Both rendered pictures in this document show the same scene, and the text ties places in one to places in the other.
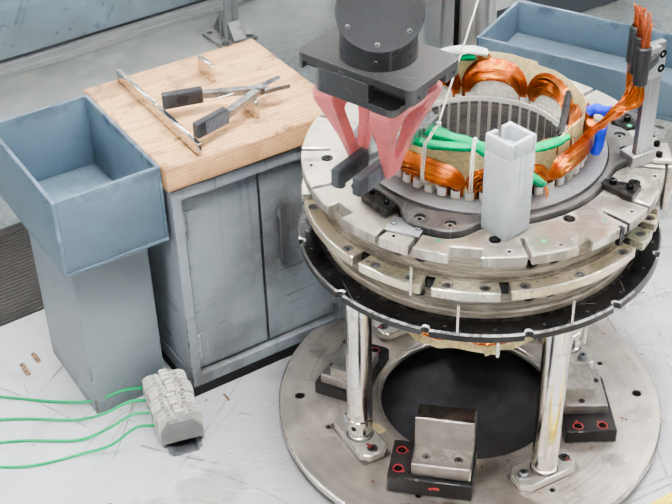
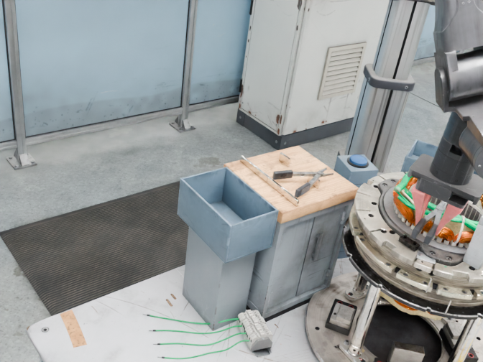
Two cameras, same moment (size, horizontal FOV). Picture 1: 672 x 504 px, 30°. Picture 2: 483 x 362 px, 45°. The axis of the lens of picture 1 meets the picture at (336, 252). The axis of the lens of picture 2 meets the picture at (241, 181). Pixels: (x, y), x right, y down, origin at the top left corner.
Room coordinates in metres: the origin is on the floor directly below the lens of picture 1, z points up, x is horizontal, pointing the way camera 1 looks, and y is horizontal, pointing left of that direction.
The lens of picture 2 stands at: (0.14, 0.36, 1.65)
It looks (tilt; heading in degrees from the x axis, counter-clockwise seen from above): 32 degrees down; 351
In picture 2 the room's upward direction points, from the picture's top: 9 degrees clockwise
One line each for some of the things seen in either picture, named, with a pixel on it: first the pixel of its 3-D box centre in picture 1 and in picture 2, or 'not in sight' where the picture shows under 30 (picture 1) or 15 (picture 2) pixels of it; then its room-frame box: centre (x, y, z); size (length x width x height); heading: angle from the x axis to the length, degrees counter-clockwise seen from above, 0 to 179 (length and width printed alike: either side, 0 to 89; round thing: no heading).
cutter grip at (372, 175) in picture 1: (371, 176); (430, 233); (0.80, -0.03, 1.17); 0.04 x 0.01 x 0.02; 143
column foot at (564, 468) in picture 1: (543, 469); not in sight; (0.84, -0.19, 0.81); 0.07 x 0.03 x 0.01; 118
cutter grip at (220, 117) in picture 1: (210, 122); (302, 189); (1.02, 0.11, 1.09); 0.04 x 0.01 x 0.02; 137
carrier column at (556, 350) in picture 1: (552, 392); (465, 340); (0.84, -0.19, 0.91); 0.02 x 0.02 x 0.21
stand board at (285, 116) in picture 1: (213, 109); (290, 180); (1.11, 0.12, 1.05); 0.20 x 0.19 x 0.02; 122
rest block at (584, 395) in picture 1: (581, 387); (458, 335); (0.93, -0.24, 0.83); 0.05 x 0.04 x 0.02; 0
